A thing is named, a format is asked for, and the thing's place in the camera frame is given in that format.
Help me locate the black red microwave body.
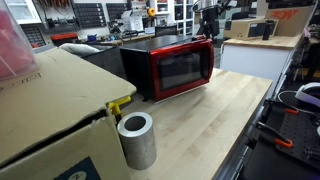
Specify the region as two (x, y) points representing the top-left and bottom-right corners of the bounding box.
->
(119, 34), (201, 101)

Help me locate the small white cardboard box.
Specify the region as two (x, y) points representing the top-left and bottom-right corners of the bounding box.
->
(120, 9), (144, 33)

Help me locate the aluminium cylinder tube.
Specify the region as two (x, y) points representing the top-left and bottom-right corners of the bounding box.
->
(117, 111), (158, 171)

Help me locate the white VR headset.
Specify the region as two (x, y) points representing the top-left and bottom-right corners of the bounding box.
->
(294, 82), (320, 109)

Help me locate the white-sided wooden table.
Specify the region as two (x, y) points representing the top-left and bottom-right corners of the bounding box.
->
(219, 33), (303, 99)

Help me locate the black crate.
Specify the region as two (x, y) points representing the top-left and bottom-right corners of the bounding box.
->
(81, 44), (128, 80)

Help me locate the white open shelf unit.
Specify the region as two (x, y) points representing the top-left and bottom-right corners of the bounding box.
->
(149, 0), (198, 36)

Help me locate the wooden workbench with shelves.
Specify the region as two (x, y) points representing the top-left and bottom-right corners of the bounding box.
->
(78, 31), (158, 47)

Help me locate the dark small parts drawer organiser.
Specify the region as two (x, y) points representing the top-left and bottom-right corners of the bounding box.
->
(19, 24), (47, 49)

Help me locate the dark wall parts bin panel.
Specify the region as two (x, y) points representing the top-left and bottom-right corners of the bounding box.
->
(71, 2), (108, 29)
(105, 2), (133, 22)

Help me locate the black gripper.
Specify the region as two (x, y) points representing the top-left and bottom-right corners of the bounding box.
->
(195, 5), (221, 40)

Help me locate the black chair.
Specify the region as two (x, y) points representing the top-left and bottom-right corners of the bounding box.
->
(154, 24), (178, 38)

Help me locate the white bag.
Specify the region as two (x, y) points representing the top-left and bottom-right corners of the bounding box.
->
(59, 42), (101, 57)

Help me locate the white cable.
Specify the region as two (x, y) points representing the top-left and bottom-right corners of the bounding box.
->
(277, 89), (301, 105)

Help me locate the black tumbler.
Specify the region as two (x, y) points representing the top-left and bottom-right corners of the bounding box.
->
(262, 20), (276, 41)

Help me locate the red toolbox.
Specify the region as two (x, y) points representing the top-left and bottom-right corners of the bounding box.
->
(49, 32), (79, 46)

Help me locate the black clamp with orange handle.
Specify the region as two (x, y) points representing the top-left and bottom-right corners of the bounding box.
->
(266, 99), (301, 116)
(255, 121), (295, 149)

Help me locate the cardboard box with orange print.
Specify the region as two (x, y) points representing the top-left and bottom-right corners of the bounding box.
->
(256, 4), (316, 38)

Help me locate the white wall glass cabinet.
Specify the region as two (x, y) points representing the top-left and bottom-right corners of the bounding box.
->
(4, 0), (43, 25)

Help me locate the large brown cardboard box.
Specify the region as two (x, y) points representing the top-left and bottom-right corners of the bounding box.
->
(0, 48), (138, 180)

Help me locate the pink translucent plastic container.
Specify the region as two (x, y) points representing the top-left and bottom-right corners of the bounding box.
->
(0, 8), (41, 82)

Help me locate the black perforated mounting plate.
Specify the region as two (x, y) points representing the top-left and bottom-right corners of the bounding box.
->
(274, 106), (320, 169)

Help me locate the beige device box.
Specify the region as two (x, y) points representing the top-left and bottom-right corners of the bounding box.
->
(223, 18), (279, 41)

